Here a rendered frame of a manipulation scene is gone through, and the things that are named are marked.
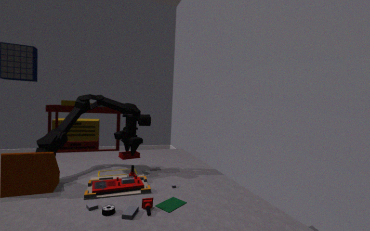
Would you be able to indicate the black toy tyre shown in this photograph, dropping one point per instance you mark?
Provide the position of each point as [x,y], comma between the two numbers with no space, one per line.
[108,210]

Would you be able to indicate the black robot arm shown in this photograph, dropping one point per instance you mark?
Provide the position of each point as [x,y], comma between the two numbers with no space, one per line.
[57,137]

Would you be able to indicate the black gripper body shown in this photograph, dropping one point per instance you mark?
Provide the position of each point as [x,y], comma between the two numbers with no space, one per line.
[133,139]

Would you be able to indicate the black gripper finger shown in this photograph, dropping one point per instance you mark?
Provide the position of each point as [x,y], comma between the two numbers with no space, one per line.
[133,148]
[127,146]

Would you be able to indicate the green flat rectangular mat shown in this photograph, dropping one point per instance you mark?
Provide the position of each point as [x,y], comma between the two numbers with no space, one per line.
[171,204]

